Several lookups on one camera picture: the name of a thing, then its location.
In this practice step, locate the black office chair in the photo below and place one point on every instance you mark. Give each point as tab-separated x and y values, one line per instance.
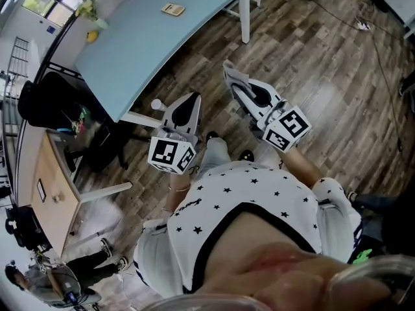
55	102

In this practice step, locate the yellow flowers in vase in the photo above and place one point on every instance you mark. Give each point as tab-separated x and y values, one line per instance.
88	10

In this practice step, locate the person's left forearm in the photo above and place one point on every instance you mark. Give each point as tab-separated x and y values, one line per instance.
176	193

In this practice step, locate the wooden desk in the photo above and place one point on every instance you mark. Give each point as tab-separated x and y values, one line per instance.
53	206

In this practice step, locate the light blue table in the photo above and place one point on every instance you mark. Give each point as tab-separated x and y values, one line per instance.
245	18

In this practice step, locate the grey cloth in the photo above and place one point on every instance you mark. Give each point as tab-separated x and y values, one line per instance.
233	71

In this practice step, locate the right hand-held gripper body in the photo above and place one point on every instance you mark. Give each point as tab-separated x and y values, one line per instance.
275	122

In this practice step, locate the black bag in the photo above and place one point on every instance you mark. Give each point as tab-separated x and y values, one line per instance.
386	215

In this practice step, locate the person's black shoe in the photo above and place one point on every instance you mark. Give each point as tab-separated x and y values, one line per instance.
246	155
212	135

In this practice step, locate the metal rack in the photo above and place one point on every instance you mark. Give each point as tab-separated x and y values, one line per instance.
16	60

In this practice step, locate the beige calculator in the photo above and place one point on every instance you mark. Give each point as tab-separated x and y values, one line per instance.
172	9

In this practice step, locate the person's left black shoe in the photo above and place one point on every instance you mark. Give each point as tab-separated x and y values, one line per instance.
212	135

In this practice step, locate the colourful items bundle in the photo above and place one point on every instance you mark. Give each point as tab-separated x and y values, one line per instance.
77	122

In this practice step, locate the black picture frame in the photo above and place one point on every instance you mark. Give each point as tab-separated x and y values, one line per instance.
40	190

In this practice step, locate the window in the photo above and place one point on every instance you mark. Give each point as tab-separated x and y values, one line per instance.
55	2

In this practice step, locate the person's right black shoe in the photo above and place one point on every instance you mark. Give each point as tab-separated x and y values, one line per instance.
246	155

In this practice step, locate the white power strip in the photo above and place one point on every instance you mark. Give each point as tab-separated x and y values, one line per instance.
363	25

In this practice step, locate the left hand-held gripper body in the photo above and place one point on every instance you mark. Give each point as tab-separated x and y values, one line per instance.
181	122

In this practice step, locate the white star-print shirt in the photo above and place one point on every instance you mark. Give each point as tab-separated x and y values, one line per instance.
246	186

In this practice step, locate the person's neck and face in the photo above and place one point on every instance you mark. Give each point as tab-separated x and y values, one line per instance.
259	258

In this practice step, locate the person's left leg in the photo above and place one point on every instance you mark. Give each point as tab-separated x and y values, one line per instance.
215	154

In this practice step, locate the small yellow round object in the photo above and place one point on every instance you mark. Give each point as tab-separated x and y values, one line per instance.
92	36

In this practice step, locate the person's right forearm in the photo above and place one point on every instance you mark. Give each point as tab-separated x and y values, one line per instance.
301	167

